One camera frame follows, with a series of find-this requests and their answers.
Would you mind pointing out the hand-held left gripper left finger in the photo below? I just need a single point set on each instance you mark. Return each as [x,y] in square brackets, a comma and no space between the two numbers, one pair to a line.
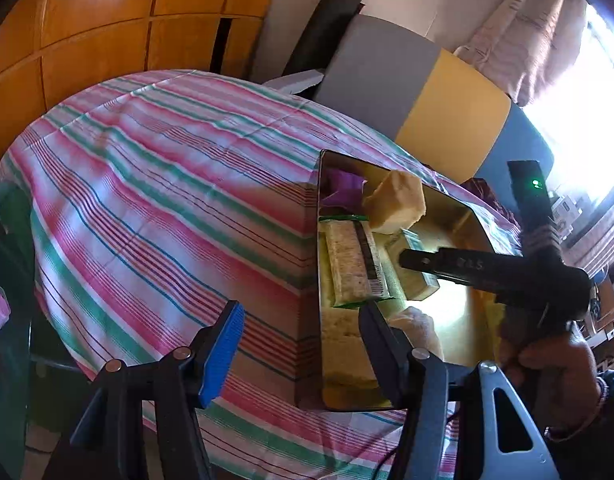
[219,355]

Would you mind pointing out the tan sponge block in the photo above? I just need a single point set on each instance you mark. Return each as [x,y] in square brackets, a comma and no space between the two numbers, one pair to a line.
[397,200]

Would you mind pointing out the white box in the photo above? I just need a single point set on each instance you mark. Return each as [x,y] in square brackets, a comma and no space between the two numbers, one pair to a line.
[567,207]

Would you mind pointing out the person's right hand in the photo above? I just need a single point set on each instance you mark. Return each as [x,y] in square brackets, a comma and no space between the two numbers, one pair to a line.
[557,375]

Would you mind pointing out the cream bread piece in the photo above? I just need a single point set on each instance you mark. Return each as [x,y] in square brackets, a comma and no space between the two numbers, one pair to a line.
[419,327]

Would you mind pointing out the striped tablecloth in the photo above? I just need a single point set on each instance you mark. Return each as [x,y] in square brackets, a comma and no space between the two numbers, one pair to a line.
[137,200]

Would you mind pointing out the purple packet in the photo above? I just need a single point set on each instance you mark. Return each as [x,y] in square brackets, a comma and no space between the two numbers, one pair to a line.
[344,185]

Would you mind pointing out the gold tin box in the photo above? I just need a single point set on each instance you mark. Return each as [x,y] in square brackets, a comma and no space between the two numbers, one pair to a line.
[467,355]

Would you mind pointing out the grey yellow blue chair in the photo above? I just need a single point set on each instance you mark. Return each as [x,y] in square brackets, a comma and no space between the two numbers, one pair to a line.
[452,110]

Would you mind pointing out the black rolled mat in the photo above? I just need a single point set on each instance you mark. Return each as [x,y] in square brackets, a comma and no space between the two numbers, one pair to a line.
[327,25]

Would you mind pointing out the dark red cloth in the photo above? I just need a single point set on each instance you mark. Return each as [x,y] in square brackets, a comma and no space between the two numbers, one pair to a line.
[479,190]

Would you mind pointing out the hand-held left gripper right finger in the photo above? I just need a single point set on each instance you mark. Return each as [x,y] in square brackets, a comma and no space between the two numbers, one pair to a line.
[382,350]

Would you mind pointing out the green edged cracker packet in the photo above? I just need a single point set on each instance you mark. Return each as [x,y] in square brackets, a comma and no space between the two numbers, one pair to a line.
[349,265]

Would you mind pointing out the pink patterned curtain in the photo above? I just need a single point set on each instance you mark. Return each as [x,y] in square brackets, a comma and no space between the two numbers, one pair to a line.
[527,35]

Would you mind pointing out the green glass side table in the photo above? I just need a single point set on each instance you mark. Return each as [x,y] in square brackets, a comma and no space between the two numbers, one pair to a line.
[12,310]

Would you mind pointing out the pale bread slab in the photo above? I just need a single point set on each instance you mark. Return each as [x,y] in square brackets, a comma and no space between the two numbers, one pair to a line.
[344,355]

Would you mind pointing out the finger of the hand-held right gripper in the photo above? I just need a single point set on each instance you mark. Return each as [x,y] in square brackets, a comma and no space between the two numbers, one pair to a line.
[452,264]

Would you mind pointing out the wooden cabinet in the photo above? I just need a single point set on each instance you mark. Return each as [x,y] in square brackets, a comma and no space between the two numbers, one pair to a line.
[87,35]

